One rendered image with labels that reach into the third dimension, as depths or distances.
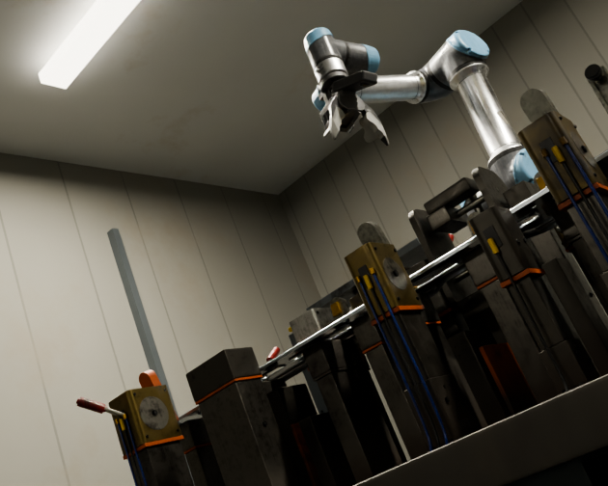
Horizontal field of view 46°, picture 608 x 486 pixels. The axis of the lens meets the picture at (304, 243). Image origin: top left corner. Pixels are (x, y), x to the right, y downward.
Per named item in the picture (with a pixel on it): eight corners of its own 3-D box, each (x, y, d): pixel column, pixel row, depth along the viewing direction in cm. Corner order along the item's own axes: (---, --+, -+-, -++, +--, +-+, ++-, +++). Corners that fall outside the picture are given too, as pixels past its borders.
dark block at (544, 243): (608, 388, 128) (501, 193, 143) (618, 384, 134) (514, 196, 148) (634, 377, 126) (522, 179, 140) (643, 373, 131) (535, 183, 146)
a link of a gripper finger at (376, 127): (383, 152, 170) (355, 126, 171) (396, 136, 166) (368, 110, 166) (376, 157, 168) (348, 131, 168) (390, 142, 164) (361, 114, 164)
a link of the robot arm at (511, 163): (524, 215, 193) (450, 61, 215) (564, 185, 182) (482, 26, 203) (493, 216, 187) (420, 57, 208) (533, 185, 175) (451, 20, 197)
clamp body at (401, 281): (420, 469, 103) (329, 259, 115) (456, 453, 113) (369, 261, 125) (456, 452, 100) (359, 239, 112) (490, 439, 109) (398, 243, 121)
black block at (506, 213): (554, 411, 93) (456, 221, 104) (577, 402, 101) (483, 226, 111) (590, 395, 91) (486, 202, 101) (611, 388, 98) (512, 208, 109)
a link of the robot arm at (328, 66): (349, 60, 172) (320, 54, 168) (355, 73, 170) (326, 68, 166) (334, 81, 177) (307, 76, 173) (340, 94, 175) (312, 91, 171)
